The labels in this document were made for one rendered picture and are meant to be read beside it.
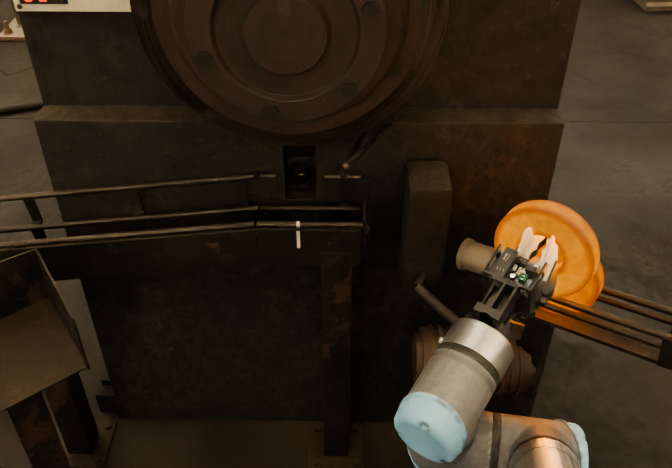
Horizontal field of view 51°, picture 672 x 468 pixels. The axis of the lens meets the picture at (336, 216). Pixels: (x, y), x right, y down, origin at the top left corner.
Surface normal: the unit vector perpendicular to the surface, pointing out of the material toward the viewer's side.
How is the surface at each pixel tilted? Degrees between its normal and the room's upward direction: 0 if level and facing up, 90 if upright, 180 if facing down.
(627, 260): 0
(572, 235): 89
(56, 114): 0
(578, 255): 89
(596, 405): 0
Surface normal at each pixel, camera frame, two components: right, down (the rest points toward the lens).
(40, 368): -0.07, -0.76
